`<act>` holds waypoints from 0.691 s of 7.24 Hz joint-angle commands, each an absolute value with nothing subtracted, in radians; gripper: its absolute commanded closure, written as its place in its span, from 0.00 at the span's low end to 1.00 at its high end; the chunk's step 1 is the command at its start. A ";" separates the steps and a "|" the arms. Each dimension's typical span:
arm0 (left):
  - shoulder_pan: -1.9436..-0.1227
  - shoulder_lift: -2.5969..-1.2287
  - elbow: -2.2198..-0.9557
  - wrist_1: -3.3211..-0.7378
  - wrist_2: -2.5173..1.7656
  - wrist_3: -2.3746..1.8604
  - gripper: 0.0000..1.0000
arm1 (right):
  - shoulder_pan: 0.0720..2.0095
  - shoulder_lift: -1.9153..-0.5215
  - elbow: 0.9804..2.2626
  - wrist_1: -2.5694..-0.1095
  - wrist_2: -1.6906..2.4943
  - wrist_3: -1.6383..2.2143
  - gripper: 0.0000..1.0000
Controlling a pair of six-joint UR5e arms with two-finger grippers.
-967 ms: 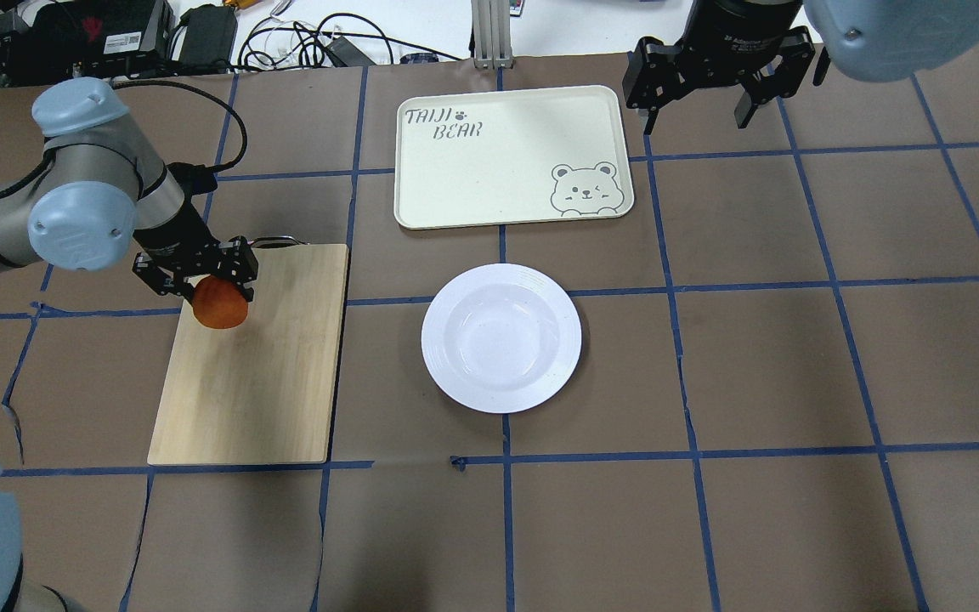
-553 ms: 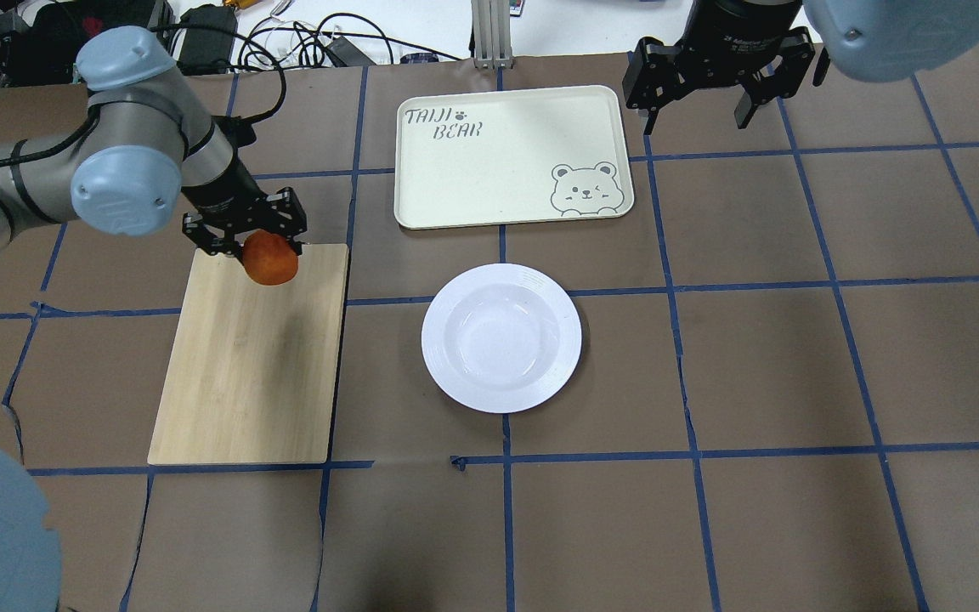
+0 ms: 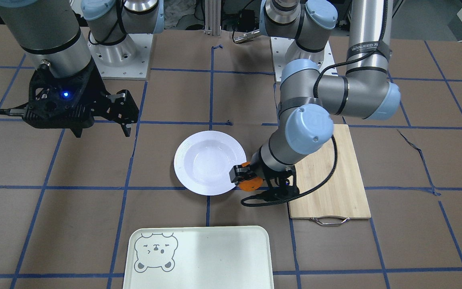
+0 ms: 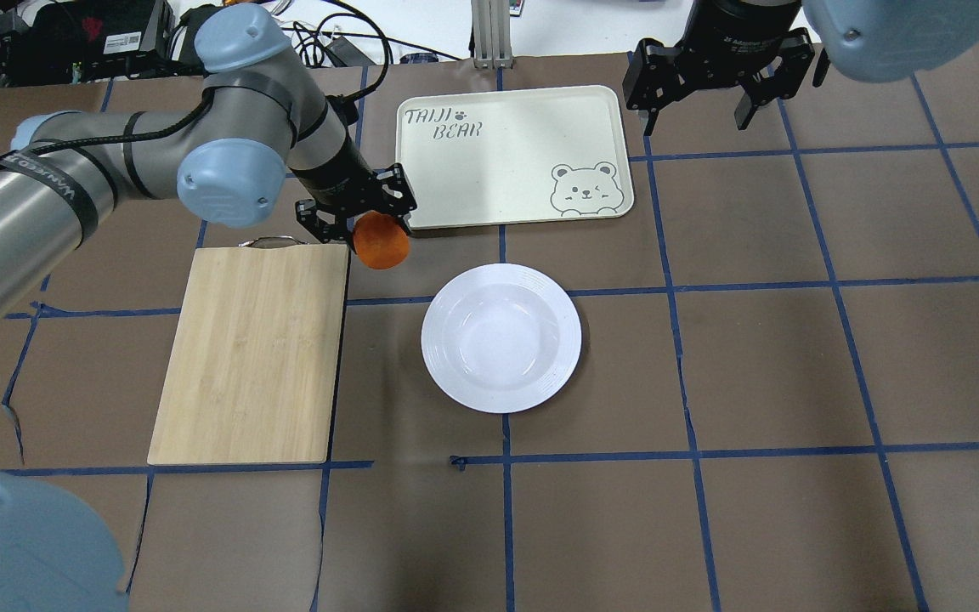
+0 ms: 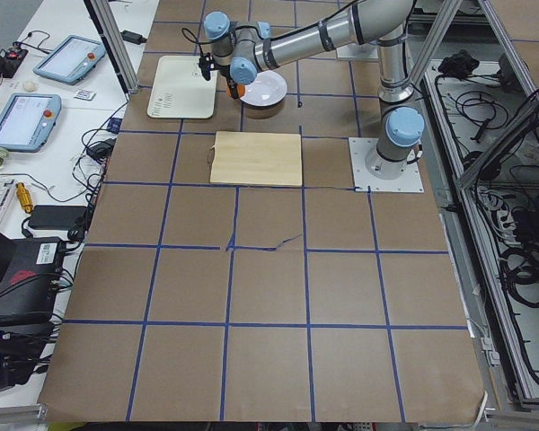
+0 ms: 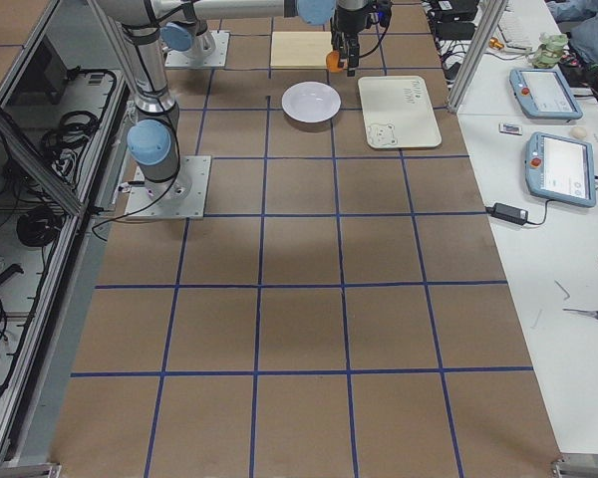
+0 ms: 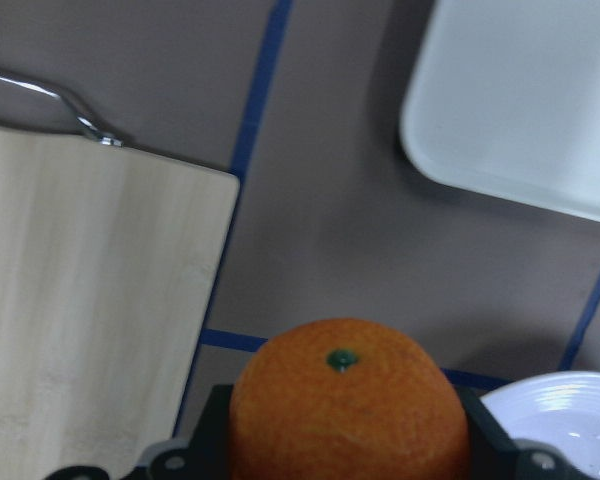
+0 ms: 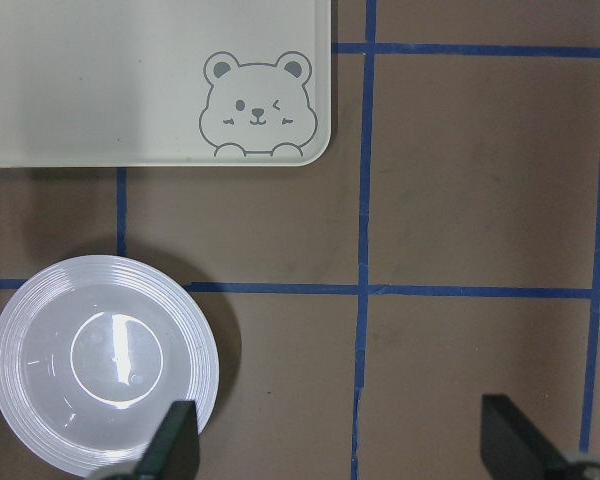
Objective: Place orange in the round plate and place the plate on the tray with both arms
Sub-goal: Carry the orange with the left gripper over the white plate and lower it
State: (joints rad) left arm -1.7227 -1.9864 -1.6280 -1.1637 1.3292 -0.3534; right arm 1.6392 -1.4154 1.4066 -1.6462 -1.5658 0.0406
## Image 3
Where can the wooden cutting board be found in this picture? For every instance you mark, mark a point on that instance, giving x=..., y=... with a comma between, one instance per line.
x=342, y=196

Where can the orange fruit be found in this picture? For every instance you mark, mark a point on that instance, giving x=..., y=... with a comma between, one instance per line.
x=253, y=184

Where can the white round plate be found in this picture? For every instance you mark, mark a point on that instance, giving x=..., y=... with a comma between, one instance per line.
x=203, y=161

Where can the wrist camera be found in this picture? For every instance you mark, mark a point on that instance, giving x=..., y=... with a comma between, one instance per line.
x=278, y=195
x=55, y=102

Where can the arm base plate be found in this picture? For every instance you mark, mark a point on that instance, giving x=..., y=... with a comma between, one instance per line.
x=284, y=51
x=128, y=60

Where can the cream bear tray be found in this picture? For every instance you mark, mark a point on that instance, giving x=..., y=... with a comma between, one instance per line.
x=223, y=257

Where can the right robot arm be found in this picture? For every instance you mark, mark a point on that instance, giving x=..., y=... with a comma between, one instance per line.
x=48, y=30

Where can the aluminium frame post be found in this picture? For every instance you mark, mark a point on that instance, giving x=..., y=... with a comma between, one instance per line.
x=212, y=15

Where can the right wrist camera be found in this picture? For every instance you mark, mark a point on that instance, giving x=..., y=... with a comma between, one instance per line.
x=55, y=102

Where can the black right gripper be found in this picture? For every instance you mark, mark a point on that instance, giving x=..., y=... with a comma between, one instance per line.
x=96, y=85

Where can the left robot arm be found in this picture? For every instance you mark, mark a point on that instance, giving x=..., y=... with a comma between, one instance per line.
x=311, y=93

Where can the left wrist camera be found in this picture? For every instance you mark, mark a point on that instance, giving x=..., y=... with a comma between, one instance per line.
x=278, y=195

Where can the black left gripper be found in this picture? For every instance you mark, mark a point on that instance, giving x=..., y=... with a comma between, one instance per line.
x=256, y=167

